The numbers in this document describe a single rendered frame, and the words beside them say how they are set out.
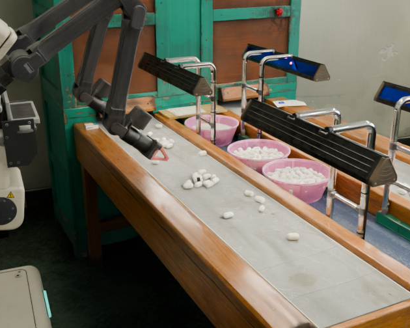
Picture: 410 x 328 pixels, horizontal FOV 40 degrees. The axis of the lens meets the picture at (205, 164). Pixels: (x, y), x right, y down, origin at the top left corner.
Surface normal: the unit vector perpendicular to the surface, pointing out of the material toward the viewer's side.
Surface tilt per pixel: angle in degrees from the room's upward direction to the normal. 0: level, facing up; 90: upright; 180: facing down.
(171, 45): 90
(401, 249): 0
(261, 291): 0
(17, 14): 90
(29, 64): 94
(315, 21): 90
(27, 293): 0
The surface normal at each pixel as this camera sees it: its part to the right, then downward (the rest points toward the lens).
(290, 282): 0.00, -0.93
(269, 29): 0.44, 0.33
